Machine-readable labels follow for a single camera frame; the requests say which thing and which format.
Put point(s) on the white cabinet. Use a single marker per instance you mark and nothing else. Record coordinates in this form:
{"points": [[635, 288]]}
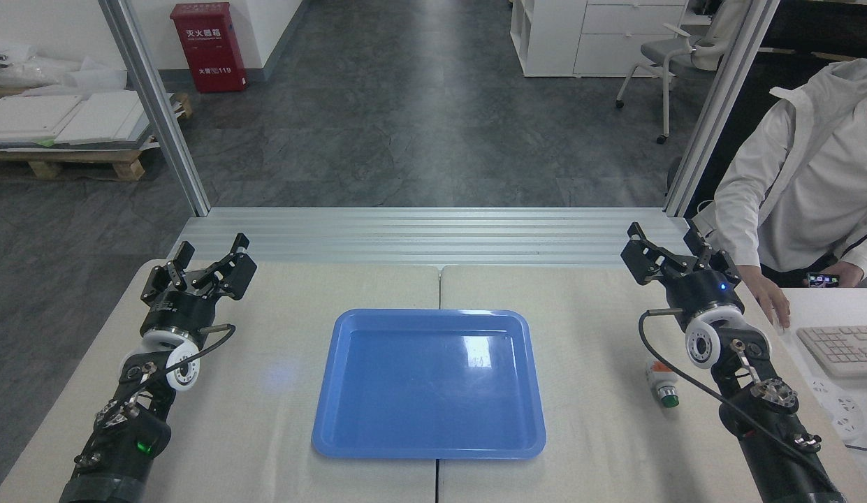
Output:
{"points": [[580, 38]]}

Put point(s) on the red fire extinguisher box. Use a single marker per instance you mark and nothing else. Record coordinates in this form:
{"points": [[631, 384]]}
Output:
{"points": [[209, 49]]}

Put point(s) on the person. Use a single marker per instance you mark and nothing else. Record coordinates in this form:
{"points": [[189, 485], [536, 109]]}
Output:
{"points": [[810, 181]]}

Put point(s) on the silver aluminium frame rail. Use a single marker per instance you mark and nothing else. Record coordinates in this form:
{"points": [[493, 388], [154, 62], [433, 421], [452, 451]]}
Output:
{"points": [[433, 237]]}

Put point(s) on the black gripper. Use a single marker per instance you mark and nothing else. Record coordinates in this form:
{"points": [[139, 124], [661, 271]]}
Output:
{"points": [[705, 293], [178, 311]]}

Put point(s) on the blue plastic tray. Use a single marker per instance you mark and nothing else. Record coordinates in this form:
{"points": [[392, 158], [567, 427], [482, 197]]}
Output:
{"points": [[430, 384]]}

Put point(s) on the silver aluminium post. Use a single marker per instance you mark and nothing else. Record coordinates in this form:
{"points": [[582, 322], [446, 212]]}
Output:
{"points": [[157, 105], [723, 105]]}

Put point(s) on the clear plastic wrapping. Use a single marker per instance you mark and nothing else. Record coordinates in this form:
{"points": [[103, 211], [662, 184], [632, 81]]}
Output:
{"points": [[35, 66]]}

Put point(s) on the wooden pallet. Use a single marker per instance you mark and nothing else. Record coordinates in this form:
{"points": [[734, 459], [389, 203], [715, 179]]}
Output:
{"points": [[77, 164]]}

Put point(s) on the white power strip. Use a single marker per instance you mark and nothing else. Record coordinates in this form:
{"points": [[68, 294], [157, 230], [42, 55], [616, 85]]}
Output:
{"points": [[838, 409]]}

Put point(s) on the person's right hand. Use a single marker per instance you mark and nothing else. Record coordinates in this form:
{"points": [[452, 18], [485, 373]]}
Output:
{"points": [[770, 293]]}

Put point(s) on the stack of white boards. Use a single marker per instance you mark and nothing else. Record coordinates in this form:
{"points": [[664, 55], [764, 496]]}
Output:
{"points": [[63, 115]]}

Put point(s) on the green push button switch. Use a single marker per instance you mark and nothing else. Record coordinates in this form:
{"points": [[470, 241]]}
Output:
{"points": [[661, 383]]}

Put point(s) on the black smartphone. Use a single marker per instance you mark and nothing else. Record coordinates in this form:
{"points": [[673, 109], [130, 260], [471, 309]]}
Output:
{"points": [[822, 279]]}

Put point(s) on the grey office chair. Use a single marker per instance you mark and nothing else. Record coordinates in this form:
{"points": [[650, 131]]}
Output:
{"points": [[674, 56]]}

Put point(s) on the person's left hand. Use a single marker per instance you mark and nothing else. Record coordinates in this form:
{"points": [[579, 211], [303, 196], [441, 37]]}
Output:
{"points": [[849, 274]]}

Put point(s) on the white keyboard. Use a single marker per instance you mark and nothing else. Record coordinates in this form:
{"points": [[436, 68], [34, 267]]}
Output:
{"points": [[842, 349]]}

